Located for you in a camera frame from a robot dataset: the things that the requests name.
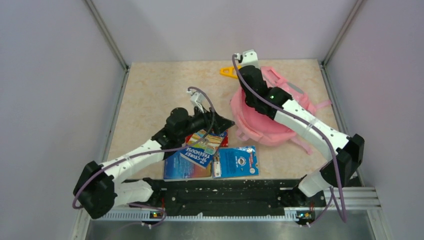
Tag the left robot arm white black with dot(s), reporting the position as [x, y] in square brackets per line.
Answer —
[103, 186]

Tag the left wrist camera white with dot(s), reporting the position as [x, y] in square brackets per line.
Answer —
[196, 99]

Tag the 91-storey treehouse blue book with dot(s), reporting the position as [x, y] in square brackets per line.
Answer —
[201, 149]

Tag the dark blue sunset book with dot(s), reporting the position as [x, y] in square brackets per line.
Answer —
[177, 168]

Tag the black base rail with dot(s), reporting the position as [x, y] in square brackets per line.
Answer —
[229, 198]

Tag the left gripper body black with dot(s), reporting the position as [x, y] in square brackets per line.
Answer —
[199, 121]

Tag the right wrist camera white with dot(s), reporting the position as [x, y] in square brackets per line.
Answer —
[247, 58]

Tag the pink student backpack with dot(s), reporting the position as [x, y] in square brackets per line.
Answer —
[252, 125]

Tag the yellow triangle toy purple cap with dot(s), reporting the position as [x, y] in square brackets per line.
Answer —
[228, 72]

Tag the red 156-storey treehouse book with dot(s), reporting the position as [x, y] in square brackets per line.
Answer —
[224, 143]

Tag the light blue paperback book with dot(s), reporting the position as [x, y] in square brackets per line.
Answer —
[234, 162]

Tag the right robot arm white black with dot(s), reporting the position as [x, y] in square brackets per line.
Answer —
[274, 114]

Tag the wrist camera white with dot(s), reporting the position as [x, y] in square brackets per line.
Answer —
[247, 58]
[196, 99]

